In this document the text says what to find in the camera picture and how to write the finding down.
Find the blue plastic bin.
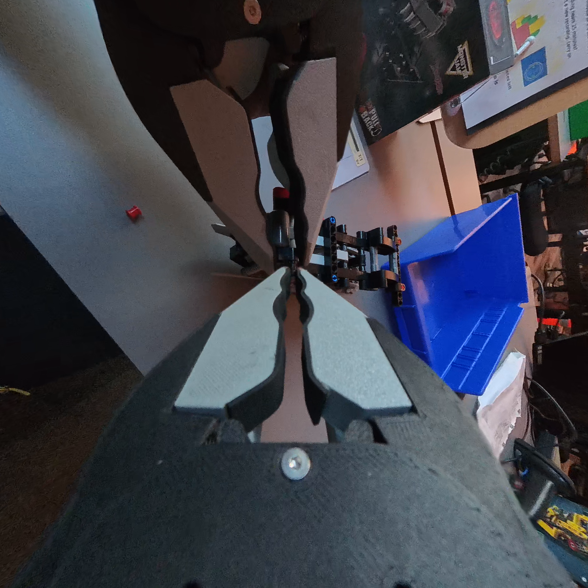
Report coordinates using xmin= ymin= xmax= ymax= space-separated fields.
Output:
xmin=381 ymin=193 xmax=530 ymax=396

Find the open instruction booklet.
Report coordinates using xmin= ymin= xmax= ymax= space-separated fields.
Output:
xmin=250 ymin=115 xmax=370 ymax=212

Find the small green bin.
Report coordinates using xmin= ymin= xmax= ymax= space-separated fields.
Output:
xmin=568 ymin=99 xmax=588 ymax=141

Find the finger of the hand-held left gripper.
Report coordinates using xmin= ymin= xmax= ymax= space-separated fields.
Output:
xmin=270 ymin=57 xmax=339 ymax=268
xmin=170 ymin=79 xmax=276 ymax=272

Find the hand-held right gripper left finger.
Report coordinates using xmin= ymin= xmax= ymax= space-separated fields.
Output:
xmin=174 ymin=267 xmax=292 ymax=432

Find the printed instruction sheet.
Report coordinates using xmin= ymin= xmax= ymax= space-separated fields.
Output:
xmin=462 ymin=0 xmax=588 ymax=132

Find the wooden edged table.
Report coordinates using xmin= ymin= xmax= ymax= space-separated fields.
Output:
xmin=432 ymin=119 xmax=484 ymax=216

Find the white crumpled paper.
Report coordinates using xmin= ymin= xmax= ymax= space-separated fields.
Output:
xmin=475 ymin=351 xmax=527 ymax=455

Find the black grey lego truck model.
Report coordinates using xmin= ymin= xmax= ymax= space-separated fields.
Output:
xmin=211 ymin=209 xmax=406 ymax=307

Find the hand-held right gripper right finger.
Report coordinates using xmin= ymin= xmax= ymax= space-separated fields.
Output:
xmin=298 ymin=269 xmax=414 ymax=425

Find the black toy set box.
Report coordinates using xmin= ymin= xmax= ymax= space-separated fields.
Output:
xmin=356 ymin=0 xmax=514 ymax=145

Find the yellow black printed box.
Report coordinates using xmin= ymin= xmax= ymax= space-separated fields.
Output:
xmin=535 ymin=503 xmax=588 ymax=567

